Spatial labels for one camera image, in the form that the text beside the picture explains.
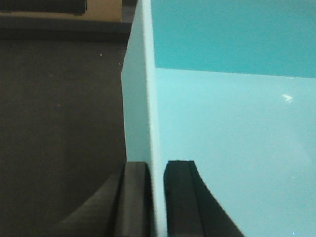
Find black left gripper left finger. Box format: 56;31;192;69
49;162;151;237

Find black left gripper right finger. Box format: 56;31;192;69
164;161;244;237

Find light cyan plastic bin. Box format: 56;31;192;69
122;0;316;237

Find black conveyor belt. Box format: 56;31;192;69
0;22;131;237

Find large cardboard box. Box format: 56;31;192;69
0;0;122;22

